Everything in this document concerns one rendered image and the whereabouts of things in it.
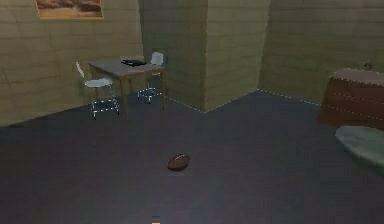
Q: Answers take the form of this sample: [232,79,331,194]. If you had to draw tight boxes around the brown oval football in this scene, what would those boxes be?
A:
[167,153,192,172]

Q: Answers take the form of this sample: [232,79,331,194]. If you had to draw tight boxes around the white metal chair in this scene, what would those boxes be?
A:
[75,61,121,120]
[136,51,166,104]

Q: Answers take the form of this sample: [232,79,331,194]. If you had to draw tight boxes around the black laptop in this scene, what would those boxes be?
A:
[120,58,148,67]

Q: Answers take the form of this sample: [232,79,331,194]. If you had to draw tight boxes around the brown wooden table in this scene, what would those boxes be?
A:
[87,58,167,122]

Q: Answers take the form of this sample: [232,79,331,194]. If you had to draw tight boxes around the framed orange landscape picture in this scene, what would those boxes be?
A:
[34,0,105,20]

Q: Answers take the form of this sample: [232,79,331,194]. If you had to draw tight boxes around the brown chest of drawers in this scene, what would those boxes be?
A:
[317,67,384,130]

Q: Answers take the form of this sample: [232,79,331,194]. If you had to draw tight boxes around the pale green round cushion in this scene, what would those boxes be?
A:
[334,125,384,168]

